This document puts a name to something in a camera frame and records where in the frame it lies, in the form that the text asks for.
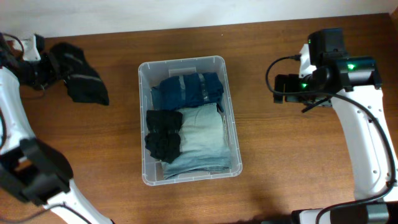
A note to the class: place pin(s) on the clear plastic storage bin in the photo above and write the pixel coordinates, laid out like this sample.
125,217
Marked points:
151,74

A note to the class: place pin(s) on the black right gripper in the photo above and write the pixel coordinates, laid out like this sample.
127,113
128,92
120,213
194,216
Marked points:
290,80

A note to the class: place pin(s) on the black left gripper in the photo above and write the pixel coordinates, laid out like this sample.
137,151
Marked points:
47,81

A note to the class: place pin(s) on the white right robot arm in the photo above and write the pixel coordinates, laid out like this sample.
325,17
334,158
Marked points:
352,87

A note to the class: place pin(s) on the light blue jeans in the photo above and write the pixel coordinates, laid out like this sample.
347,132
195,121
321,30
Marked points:
203,145

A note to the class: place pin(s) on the teal taped cloth bundle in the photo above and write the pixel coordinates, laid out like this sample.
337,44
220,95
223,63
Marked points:
187,91

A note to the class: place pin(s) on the black garment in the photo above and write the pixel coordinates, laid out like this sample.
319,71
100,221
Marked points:
83,83
163,140

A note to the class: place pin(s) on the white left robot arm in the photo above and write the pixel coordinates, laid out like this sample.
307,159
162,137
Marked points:
31,170

